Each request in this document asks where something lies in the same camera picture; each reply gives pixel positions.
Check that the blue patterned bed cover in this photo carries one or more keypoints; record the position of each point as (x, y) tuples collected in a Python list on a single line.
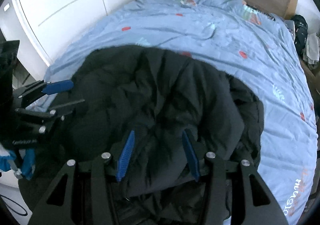
[(249, 45)]

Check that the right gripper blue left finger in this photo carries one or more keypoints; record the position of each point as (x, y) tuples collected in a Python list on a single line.
[(125, 156)]

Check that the wall light switch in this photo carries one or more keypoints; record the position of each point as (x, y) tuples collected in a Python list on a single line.
[(6, 7)]

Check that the black backpack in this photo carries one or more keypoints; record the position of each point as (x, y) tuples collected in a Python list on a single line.
[(301, 32)]

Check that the beige cloth on chest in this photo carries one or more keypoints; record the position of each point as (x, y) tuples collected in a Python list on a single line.
[(311, 51)]

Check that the blue gloved left hand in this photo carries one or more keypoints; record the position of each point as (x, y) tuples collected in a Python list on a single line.
[(22, 162)]

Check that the black puffer jacket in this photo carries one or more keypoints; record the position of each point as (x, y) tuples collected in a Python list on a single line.
[(158, 94)]

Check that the white wardrobe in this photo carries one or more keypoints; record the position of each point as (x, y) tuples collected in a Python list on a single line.
[(46, 27)]

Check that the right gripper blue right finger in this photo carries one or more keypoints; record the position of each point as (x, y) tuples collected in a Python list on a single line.
[(191, 155)]

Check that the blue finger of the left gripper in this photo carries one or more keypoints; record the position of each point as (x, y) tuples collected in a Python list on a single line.
[(67, 106), (57, 87)]

